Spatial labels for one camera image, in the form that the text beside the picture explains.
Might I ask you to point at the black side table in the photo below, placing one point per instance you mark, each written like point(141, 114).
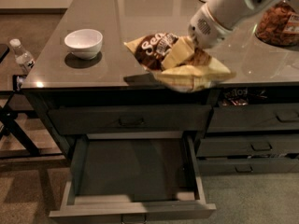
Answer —
point(16, 104)

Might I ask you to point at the clear jar of nuts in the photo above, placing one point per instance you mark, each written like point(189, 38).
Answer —
point(279, 26)

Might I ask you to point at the brown and yellow chip bag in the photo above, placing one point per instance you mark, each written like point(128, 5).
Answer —
point(200, 72)

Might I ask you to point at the white ceramic bowl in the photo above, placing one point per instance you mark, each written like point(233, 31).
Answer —
point(84, 43)

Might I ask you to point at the grey top left drawer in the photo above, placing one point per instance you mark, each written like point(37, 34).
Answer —
point(129, 118)

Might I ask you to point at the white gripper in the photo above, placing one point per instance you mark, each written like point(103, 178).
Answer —
point(204, 32)

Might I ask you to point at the grey counter cabinet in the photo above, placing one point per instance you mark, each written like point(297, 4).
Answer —
point(114, 78)

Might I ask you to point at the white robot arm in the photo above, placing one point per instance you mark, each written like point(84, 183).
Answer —
point(229, 13)

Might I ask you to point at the grey top right drawer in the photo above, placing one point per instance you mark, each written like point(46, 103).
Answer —
point(255, 118)

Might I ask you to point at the open grey middle drawer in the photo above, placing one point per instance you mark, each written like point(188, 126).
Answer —
point(133, 182)

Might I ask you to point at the clear plastic water bottle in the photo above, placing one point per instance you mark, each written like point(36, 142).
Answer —
point(22, 56)

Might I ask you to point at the dark snack packets in drawer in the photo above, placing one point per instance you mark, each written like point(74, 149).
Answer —
point(242, 96)

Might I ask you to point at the grey middle right drawer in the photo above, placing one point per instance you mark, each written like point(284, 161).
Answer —
point(224, 146)

